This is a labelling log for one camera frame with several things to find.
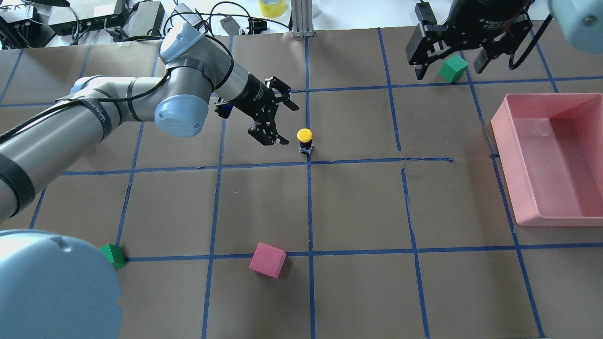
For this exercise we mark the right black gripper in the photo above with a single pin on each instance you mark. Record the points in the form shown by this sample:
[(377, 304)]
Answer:
[(476, 20)]

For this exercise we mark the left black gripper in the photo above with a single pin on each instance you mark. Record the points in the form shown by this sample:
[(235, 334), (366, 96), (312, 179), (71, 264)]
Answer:
[(253, 96)]

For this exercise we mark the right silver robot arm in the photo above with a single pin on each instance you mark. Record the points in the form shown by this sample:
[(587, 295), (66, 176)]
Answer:
[(580, 22)]

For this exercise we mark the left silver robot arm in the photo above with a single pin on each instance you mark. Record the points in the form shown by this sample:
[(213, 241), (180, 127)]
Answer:
[(55, 286)]

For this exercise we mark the green foam cube at edge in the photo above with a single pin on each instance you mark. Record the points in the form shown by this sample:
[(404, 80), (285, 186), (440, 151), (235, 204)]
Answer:
[(453, 68)]

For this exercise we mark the yellow tape roll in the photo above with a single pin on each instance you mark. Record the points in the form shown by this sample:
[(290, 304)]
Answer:
[(272, 8)]

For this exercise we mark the pink plastic tray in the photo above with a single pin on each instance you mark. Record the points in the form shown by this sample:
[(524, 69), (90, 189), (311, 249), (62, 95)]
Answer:
[(550, 147)]

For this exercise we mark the pink foam cube centre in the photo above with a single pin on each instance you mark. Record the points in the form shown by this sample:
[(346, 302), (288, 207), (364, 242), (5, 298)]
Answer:
[(268, 260)]

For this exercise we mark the aluminium frame post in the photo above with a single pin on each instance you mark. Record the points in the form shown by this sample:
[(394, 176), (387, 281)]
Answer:
[(302, 18)]

